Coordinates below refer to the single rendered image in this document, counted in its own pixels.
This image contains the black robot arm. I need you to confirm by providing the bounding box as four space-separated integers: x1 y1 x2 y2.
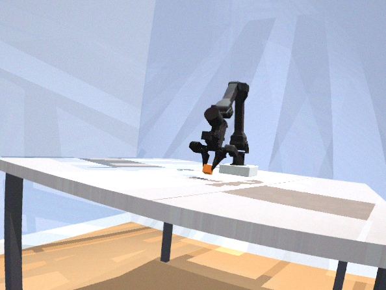
201 81 250 166

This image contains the small orange block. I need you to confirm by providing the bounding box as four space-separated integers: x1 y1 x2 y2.
202 164 213 175

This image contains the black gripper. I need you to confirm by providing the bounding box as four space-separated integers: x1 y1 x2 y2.
189 131 238 171

